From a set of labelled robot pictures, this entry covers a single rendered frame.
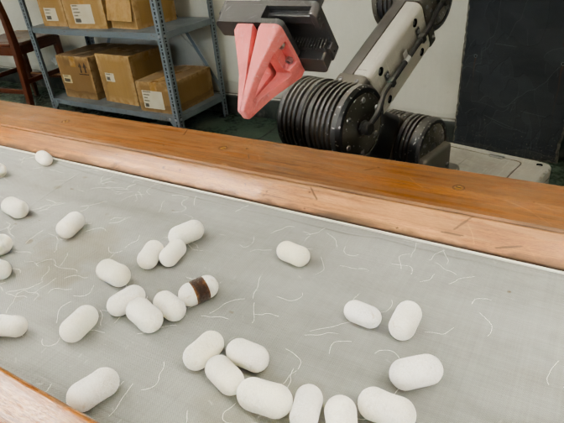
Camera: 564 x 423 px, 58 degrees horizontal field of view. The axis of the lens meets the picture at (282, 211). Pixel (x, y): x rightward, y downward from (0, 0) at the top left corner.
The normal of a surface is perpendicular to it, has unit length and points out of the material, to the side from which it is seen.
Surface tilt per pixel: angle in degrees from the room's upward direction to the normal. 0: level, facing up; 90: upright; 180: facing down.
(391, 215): 45
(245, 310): 0
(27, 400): 0
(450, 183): 0
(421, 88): 89
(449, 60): 90
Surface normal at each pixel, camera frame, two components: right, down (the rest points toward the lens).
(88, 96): -0.49, 0.51
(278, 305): -0.08, -0.86
